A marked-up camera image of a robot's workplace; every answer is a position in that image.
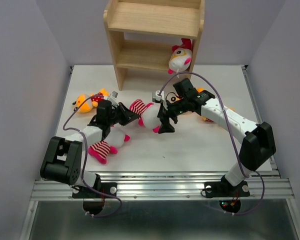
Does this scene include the orange plush facing up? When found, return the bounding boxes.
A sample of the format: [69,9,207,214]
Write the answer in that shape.
[165,87,204,103]

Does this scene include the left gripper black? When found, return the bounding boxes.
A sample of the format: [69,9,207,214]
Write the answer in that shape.
[106,101,139,126]

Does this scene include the orange plush far right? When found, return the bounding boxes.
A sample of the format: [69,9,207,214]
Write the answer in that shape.
[201,106,235,124]

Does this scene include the aluminium mounting rail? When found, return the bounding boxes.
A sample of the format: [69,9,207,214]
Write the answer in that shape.
[30,170,295,201]

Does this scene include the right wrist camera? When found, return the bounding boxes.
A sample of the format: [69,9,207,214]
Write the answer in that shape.
[152,90,165,103]

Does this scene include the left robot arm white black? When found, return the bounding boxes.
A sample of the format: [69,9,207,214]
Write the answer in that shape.
[40,100,140,198]

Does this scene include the white pink plush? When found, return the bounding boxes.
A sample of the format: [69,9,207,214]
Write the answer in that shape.
[88,126,131,165]
[168,38,193,75]
[129,99,161,133]

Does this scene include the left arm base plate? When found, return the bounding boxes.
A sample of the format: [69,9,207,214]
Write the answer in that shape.
[71,182,117,199]

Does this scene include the orange plush at left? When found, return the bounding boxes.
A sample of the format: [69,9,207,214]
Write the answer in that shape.
[72,88,109,113]

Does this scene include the orange plush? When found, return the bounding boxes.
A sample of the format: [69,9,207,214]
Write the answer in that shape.
[201,106,235,124]
[72,88,109,113]

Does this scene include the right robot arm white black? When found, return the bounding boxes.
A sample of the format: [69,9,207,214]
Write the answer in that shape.
[152,78,276,198]

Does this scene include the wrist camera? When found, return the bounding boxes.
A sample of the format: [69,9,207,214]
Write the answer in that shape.
[152,90,165,103]
[107,91,118,106]

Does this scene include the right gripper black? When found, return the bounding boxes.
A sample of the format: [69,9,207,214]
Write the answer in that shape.
[156,97,188,135]

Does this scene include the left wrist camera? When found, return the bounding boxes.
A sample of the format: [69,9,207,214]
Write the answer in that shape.
[107,91,118,106]

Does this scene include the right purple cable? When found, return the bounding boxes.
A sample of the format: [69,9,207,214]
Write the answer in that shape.
[159,71,266,216]

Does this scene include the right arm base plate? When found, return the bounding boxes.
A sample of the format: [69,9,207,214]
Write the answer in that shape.
[200,181,250,199]

